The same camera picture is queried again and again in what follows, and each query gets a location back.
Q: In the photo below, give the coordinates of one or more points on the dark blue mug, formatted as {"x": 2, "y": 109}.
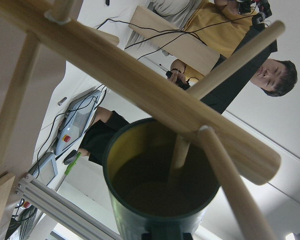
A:
{"x": 136, "y": 166}

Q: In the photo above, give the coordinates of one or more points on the black computer mouse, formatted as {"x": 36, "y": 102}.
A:
{"x": 71, "y": 157}

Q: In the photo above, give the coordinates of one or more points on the person in yellow shirt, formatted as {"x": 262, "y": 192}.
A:
{"x": 216, "y": 26}

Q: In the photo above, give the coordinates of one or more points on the seated person in black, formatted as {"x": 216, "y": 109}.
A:
{"x": 274, "y": 77}

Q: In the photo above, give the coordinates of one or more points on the blue teach pendant tablet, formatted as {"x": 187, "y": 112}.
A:
{"x": 76, "y": 121}
{"x": 46, "y": 169}

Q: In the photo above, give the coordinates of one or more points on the aluminium frame post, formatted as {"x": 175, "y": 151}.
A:
{"x": 63, "y": 211}

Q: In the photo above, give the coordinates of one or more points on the black keyboard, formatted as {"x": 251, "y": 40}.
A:
{"x": 19, "y": 229}

